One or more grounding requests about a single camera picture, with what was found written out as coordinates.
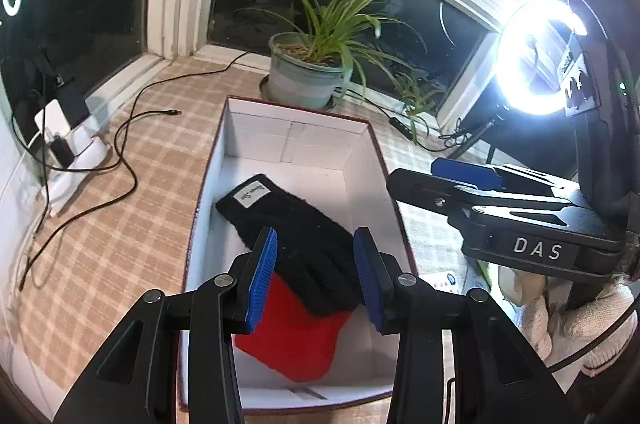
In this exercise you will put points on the red knit cloth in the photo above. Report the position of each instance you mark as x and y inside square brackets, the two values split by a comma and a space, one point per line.
[300, 339]

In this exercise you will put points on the grey plant pot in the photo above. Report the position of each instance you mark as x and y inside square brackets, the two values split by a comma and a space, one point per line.
[300, 79]

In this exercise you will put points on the black knit glove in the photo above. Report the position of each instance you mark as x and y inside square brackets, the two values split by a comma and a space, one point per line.
[300, 224]

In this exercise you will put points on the person's right hand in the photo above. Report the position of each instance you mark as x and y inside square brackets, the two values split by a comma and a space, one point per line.
[590, 329]

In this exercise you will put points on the green spider plant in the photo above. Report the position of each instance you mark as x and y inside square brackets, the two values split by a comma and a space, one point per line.
[325, 24]

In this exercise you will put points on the checked tablecloth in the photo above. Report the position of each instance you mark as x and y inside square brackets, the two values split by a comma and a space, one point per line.
[125, 254]

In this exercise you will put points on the white cardboard box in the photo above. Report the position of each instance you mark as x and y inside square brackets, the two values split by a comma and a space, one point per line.
[300, 149]

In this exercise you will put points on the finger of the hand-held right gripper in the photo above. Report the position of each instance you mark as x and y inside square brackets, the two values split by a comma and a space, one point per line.
[465, 173]
[425, 191]

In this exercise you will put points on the white charger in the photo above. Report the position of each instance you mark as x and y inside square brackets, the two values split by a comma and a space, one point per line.
[52, 119]

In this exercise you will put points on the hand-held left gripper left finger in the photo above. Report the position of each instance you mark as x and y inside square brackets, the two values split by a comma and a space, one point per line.
[260, 279]

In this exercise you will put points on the black charger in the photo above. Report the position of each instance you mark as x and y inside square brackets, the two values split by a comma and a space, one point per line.
[62, 151]

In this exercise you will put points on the black light tripod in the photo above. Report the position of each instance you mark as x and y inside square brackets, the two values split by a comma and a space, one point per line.
[482, 131]

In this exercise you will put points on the white power strip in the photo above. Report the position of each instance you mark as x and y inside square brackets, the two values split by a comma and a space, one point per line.
[75, 174]

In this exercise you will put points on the white tissue packet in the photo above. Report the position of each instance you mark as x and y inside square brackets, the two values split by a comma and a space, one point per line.
[450, 281]

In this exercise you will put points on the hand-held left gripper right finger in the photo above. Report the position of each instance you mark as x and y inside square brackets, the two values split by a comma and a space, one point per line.
[369, 279]

